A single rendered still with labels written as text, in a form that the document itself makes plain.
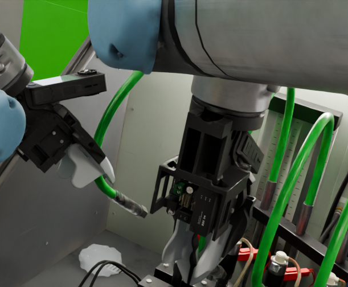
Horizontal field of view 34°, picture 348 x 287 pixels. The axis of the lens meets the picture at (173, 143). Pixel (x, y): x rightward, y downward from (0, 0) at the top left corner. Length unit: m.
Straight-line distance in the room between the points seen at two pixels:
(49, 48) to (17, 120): 3.38
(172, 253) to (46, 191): 0.58
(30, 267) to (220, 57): 0.98
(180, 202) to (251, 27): 0.32
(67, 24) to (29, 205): 2.81
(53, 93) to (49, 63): 3.21
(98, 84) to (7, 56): 0.13
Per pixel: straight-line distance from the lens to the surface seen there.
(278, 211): 0.76
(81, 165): 0.80
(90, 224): 1.37
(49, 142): 0.77
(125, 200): 0.91
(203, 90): 0.52
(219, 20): 0.28
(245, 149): 0.57
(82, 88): 0.79
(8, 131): 0.59
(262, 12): 0.25
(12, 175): 1.05
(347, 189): 1.17
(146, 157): 1.32
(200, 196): 0.53
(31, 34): 4.04
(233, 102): 0.51
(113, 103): 0.81
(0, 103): 0.57
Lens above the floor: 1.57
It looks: 21 degrees down
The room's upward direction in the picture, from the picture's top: 12 degrees clockwise
